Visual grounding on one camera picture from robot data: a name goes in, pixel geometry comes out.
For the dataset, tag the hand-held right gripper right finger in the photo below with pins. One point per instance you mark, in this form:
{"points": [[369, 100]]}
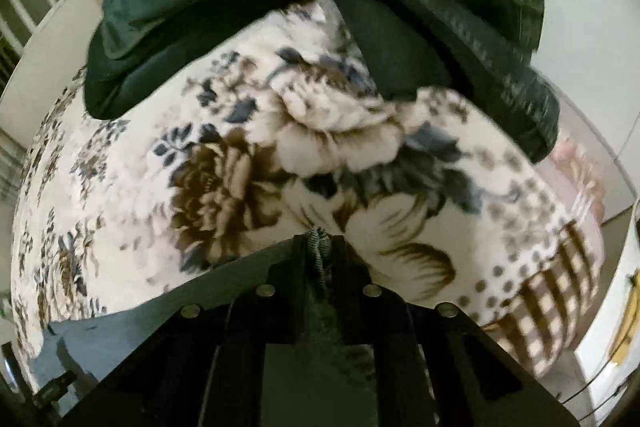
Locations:
{"points": [[343, 269]]}

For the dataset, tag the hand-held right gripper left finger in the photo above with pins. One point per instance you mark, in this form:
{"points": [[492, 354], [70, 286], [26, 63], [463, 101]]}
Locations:
{"points": [[298, 269]]}

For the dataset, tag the dark green pants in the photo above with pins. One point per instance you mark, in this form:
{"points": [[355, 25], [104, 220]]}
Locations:
{"points": [[145, 347]]}

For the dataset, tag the floral printed blanket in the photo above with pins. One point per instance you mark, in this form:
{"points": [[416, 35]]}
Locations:
{"points": [[280, 147]]}

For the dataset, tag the pink bedsheet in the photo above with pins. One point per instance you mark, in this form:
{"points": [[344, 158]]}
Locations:
{"points": [[580, 172]]}

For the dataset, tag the white cabinet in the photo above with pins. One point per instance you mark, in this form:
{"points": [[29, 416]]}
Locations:
{"points": [[617, 287]]}

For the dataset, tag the dark grey jeans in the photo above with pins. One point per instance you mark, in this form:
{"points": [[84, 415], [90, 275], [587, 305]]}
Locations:
{"points": [[440, 7]]}

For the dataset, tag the yellow object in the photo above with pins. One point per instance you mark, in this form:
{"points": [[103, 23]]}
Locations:
{"points": [[627, 327]]}

